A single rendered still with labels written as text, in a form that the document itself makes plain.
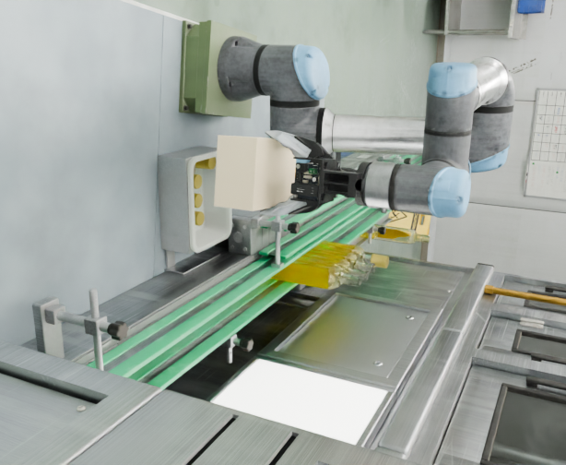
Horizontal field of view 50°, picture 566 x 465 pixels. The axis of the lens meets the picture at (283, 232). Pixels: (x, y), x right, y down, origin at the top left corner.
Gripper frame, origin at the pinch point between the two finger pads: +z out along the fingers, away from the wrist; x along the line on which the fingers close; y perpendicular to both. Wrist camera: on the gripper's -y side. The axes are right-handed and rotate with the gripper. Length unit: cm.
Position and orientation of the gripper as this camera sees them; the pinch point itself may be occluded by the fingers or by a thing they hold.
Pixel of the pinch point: (265, 172)
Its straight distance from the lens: 109.0
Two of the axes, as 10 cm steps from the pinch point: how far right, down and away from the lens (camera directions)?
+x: -0.7, 9.8, 1.6
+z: -9.0, -1.3, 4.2
